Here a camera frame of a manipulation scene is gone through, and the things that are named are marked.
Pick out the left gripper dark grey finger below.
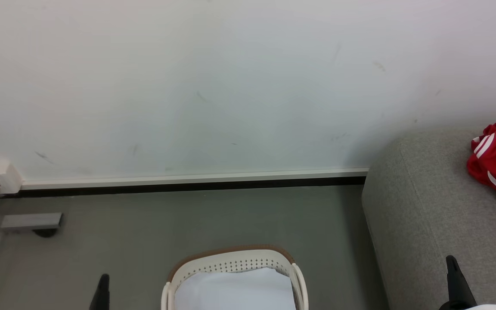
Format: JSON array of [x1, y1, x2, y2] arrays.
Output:
[[89, 273, 110, 310]]

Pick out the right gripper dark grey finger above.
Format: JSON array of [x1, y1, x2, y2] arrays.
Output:
[[440, 255, 477, 310]]

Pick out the pale blue-white clothing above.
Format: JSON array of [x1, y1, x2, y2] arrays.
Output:
[[174, 267, 297, 310]]

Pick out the white laundry basket brown rim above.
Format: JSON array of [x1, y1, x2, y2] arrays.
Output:
[[161, 245, 310, 310]]

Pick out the grey fabric sofa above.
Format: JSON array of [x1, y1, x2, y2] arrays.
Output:
[[361, 126, 496, 310]]

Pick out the white and black baseboard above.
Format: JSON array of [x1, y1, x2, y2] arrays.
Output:
[[0, 168, 369, 199]]

